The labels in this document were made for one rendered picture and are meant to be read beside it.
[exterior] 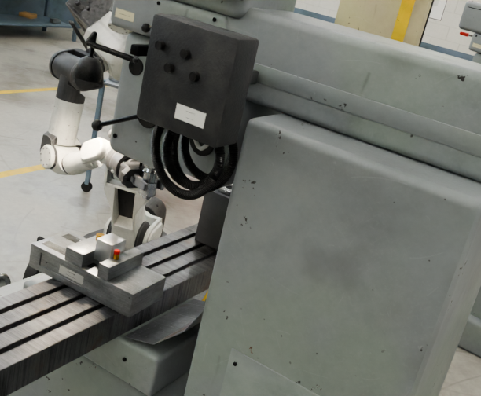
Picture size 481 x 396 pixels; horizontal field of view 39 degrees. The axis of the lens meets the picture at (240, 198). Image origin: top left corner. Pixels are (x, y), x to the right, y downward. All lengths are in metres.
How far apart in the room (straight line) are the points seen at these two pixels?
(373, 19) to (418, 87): 2.00
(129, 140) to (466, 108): 0.84
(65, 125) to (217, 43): 1.04
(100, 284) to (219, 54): 0.78
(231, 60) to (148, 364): 0.88
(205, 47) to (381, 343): 0.66
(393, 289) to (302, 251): 0.20
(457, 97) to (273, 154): 0.37
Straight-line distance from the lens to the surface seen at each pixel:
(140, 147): 1.75
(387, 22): 3.34
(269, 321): 1.48
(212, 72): 1.27
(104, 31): 2.23
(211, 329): 1.57
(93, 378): 1.99
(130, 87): 1.75
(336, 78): 1.44
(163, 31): 1.34
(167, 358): 1.83
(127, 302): 1.77
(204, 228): 2.25
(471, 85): 1.36
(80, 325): 1.73
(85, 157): 2.06
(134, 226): 2.74
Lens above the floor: 1.87
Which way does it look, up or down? 20 degrees down
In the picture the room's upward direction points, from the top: 13 degrees clockwise
